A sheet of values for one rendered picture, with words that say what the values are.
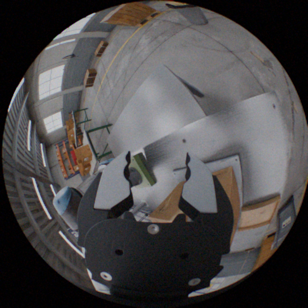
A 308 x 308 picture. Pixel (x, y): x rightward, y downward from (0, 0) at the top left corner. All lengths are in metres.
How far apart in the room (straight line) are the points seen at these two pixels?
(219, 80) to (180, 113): 0.94
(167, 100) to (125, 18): 2.58
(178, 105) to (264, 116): 0.39
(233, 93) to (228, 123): 0.89
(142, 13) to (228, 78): 2.42
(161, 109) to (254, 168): 0.52
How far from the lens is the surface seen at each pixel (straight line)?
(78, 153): 2.26
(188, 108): 0.45
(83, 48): 5.06
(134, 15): 2.87
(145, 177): 0.72
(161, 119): 0.52
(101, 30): 4.99
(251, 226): 0.87
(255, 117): 0.45
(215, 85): 1.30
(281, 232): 2.21
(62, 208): 0.39
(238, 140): 0.44
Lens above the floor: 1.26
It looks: 44 degrees down
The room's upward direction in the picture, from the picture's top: 121 degrees counter-clockwise
